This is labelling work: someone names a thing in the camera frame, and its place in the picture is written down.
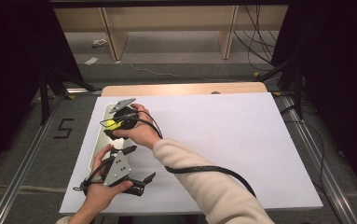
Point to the black tripod stand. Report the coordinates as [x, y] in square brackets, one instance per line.
[291, 77]
[47, 90]

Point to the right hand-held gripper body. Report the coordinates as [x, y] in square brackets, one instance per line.
[129, 123]

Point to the white plastic tray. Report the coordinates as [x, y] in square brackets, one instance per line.
[104, 146]

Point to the black curtain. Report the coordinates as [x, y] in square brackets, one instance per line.
[11, 62]
[337, 62]

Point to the aluminium floor rail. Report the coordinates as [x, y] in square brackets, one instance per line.
[319, 161]
[20, 168]

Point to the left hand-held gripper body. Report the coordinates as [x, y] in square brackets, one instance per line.
[117, 169]

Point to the person's left hand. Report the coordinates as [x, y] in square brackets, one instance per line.
[100, 196]

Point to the person's right hand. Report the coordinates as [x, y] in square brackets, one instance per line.
[143, 132]

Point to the light wooden table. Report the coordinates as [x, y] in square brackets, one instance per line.
[182, 89]

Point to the beige wooden desk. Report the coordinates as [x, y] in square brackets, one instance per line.
[170, 17]

